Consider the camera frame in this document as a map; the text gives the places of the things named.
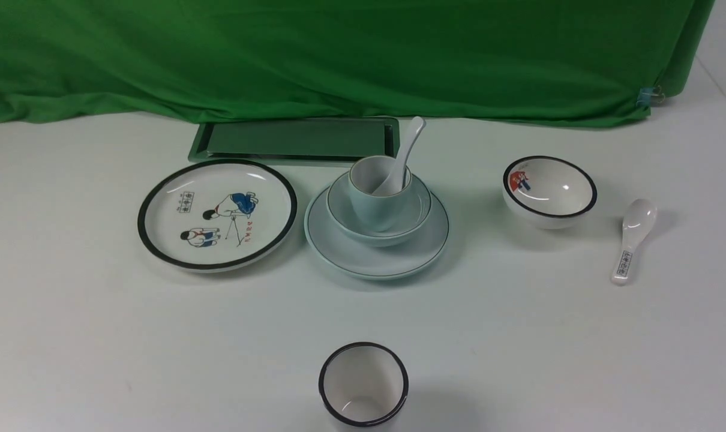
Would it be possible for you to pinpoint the black-rimmed illustrated bowl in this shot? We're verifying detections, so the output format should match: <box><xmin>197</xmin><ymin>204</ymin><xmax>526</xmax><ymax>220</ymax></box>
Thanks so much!
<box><xmin>502</xmin><ymin>155</ymin><xmax>597</xmax><ymax>230</ymax></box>

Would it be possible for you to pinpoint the plain white ceramic spoon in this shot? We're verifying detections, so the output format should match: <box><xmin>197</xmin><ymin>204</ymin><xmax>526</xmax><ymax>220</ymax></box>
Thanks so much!
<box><xmin>372</xmin><ymin>116</ymin><xmax>426</xmax><ymax>196</ymax></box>

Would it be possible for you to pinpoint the black-rimmed illustrated plate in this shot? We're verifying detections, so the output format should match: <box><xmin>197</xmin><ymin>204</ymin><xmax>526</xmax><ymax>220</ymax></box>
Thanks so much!
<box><xmin>136</xmin><ymin>159</ymin><xmax>298</xmax><ymax>273</ymax></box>

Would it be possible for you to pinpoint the green backdrop cloth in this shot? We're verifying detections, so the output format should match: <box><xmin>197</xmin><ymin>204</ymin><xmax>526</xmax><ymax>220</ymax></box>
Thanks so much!
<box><xmin>0</xmin><ymin>1</ymin><xmax>714</xmax><ymax>128</ymax></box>

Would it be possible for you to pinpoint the pale green cup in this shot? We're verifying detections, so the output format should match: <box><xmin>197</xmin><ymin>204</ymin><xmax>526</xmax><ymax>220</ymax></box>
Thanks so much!
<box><xmin>347</xmin><ymin>155</ymin><xmax>413</xmax><ymax>232</ymax></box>

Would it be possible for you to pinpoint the metal rectangular table tray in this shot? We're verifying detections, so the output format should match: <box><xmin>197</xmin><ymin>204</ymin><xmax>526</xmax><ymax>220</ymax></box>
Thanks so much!
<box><xmin>188</xmin><ymin>117</ymin><xmax>400</xmax><ymax>165</ymax></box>

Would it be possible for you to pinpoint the pale green plain bowl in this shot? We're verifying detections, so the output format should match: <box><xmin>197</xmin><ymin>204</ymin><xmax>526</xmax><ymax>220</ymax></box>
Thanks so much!
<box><xmin>325</xmin><ymin>174</ymin><xmax>432</xmax><ymax>248</ymax></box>

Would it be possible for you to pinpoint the black-rimmed white cup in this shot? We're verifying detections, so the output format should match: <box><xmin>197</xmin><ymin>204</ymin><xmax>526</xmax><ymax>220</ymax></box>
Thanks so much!
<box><xmin>317</xmin><ymin>341</ymin><xmax>410</xmax><ymax>431</ymax></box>

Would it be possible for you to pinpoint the pale green plain plate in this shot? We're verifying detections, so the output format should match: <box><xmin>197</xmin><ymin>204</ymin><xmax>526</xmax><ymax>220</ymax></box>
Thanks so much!
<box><xmin>304</xmin><ymin>184</ymin><xmax>450</xmax><ymax>281</ymax></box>

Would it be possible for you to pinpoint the blue binder clip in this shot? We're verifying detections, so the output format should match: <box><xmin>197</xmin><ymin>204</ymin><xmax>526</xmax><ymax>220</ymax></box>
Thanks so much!
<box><xmin>635</xmin><ymin>86</ymin><xmax>667</xmax><ymax>107</ymax></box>

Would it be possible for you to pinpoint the white spoon with print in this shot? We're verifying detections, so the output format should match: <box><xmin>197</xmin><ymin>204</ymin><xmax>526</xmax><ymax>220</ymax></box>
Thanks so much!
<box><xmin>610</xmin><ymin>199</ymin><xmax>658</xmax><ymax>286</ymax></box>

